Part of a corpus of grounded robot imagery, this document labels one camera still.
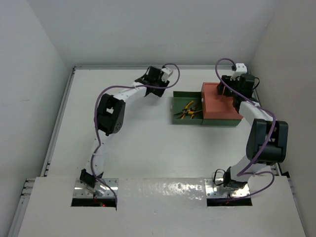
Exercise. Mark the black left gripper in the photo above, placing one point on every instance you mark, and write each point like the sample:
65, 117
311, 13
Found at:
159, 92

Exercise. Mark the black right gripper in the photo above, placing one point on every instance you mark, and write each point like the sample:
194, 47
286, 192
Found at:
220, 90

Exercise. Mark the salmon drawer box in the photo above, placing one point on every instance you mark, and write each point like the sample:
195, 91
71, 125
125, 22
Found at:
216, 106

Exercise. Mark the green pull-out drawer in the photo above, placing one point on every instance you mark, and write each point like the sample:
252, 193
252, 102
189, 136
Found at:
179, 100

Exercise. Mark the yellow handled long-nose pliers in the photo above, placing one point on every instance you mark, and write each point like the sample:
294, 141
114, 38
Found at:
191, 111

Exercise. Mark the yellow handled cutting pliers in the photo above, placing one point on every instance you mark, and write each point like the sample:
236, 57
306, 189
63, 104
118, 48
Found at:
184, 111

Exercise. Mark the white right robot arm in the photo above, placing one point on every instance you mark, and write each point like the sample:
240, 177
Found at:
267, 141

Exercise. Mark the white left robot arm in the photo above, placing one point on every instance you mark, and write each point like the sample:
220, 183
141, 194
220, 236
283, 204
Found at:
110, 108

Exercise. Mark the green drawer box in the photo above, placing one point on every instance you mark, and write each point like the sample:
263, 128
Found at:
221, 122

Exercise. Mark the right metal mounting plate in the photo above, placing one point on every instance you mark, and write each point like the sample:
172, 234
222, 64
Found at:
214, 190

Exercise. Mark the metal mounting plate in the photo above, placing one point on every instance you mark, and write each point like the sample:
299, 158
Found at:
81, 190
214, 190

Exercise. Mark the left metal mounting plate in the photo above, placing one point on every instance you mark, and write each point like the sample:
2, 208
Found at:
81, 190

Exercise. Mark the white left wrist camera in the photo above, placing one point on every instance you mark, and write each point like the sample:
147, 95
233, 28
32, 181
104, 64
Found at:
166, 73

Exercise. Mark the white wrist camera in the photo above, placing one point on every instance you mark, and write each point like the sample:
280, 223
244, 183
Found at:
166, 73
238, 69

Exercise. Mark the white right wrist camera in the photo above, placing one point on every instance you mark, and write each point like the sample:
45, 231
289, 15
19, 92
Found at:
238, 69

